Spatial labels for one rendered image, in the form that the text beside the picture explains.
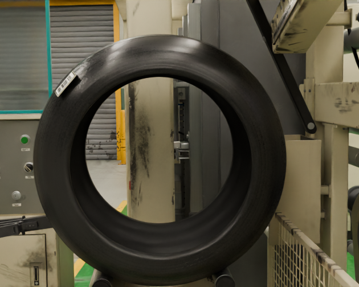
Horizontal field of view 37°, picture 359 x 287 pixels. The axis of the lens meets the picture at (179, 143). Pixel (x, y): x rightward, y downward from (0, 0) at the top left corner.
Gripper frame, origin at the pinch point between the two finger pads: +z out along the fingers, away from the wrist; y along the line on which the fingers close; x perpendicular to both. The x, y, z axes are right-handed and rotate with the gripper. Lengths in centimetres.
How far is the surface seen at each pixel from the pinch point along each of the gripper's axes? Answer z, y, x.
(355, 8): 213, 334, -72
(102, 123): -74, 944, 25
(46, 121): 7.5, -9.5, -24.0
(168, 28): 38, 27, -44
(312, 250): 60, -16, 11
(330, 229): 76, 22, 19
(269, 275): 58, 28, 32
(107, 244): 16.8, -12.4, 4.2
